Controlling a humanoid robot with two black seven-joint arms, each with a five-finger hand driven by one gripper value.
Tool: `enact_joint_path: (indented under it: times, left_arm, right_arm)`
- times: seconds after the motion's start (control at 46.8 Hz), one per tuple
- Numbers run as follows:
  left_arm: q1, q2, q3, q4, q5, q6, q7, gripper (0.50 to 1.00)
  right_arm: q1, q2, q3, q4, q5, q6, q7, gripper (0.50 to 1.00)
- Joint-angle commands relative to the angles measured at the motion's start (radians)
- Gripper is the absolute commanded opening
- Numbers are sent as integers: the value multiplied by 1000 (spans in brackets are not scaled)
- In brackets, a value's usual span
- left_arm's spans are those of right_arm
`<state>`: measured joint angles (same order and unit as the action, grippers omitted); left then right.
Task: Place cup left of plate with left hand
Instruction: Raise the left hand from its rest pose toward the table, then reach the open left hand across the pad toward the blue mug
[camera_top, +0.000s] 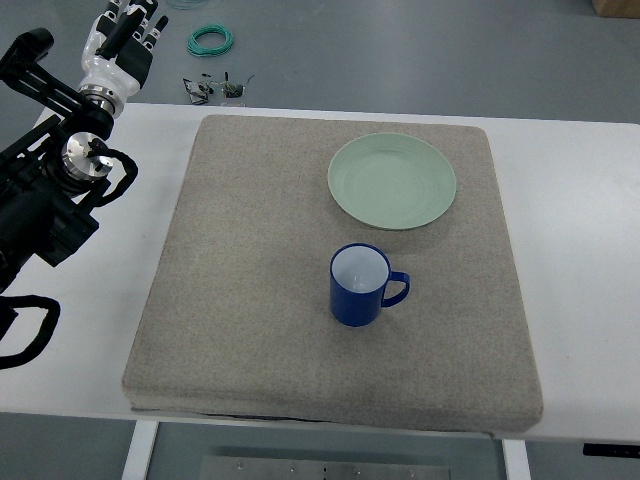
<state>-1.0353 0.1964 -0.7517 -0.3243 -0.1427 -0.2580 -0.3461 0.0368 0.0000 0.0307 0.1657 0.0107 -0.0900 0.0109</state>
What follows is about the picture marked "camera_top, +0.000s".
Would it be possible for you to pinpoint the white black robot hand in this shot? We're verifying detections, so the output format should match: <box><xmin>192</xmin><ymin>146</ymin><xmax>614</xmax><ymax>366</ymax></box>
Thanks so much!
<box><xmin>80</xmin><ymin>1</ymin><xmax>168</xmax><ymax>100</ymax></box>

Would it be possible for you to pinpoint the metal base plate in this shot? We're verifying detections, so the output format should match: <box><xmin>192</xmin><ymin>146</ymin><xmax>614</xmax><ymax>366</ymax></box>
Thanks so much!
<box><xmin>199</xmin><ymin>456</ymin><xmax>451</xmax><ymax>480</ymax></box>

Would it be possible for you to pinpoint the cardboard box corner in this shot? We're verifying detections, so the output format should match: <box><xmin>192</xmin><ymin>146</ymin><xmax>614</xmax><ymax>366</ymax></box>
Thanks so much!
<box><xmin>591</xmin><ymin>0</ymin><xmax>640</xmax><ymax>19</ymax></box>

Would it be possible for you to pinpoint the white table frame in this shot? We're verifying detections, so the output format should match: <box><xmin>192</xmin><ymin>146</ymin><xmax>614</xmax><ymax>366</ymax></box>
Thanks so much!
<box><xmin>121</xmin><ymin>420</ymin><xmax>532</xmax><ymax>480</ymax></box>

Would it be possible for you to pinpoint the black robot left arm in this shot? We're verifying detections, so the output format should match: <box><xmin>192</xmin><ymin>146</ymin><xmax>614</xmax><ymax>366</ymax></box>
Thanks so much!
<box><xmin>1</xmin><ymin>28</ymin><xmax>138</xmax><ymax>289</ymax></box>

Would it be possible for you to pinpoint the green cable coil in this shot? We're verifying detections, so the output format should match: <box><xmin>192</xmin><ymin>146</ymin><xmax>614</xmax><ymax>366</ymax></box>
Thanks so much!
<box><xmin>186</xmin><ymin>24</ymin><xmax>235</xmax><ymax>58</ymax></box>

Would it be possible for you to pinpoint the black table control panel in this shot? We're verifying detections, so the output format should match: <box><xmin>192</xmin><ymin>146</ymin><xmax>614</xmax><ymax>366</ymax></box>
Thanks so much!
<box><xmin>582</xmin><ymin>443</ymin><xmax>640</xmax><ymax>459</ymax></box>

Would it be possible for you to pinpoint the blue enamel cup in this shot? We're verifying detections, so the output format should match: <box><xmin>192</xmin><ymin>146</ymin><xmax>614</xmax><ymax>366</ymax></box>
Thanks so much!
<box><xmin>329</xmin><ymin>243</ymin><xmax>411</xmax><ymax>328</ymax></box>

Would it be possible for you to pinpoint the beige felt mat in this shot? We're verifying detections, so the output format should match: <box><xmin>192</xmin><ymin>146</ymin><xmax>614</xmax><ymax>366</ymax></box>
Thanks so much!
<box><xmin>121</xmin><ymin>114</ymin><xmax>545</xmax><ymax>434</ymax></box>

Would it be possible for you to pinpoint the green plate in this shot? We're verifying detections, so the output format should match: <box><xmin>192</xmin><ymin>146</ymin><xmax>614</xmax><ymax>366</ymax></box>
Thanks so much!
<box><xmin>327</xmin><ymin>132</ymin><xmax>457</xmax><ymax>230</ymax></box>

